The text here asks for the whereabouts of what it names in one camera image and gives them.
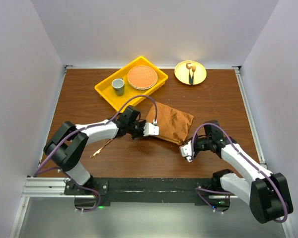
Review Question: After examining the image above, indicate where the brown cloth napkin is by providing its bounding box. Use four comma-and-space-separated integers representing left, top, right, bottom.
155, 102, 194, 145

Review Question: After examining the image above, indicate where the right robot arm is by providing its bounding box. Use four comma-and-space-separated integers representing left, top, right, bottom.
191, 120, 294, 224

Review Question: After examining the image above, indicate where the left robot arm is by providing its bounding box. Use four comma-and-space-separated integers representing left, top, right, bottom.
43, 106, 149, 194

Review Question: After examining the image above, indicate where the rose gold spoon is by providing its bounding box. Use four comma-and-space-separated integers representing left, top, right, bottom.
90, 139, 114, 158

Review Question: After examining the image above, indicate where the grey ceramic cup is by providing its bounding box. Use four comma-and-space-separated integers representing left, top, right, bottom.
111, 78, 125, 96

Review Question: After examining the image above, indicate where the woven round coaster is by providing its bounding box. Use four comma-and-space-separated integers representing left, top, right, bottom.
127, 65, 158, 90

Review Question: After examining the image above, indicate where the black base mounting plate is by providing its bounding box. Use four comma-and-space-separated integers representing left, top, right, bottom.
64, 178, 230, 211

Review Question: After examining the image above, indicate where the yellow round plate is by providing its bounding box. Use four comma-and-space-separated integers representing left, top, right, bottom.
174, 60, 207, 86

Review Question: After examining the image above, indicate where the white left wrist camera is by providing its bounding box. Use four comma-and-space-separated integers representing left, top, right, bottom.
144, 122, 159, 137

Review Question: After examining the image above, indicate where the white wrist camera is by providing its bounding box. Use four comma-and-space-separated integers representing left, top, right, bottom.
144, 122, 159, 137
179, 140, 194, 163

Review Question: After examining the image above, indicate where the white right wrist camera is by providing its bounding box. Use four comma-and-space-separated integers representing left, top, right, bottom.
179, 140, 194, 163

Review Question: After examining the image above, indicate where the wooden fork green handle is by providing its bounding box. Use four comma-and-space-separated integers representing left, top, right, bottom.
190, 65, 196, 85

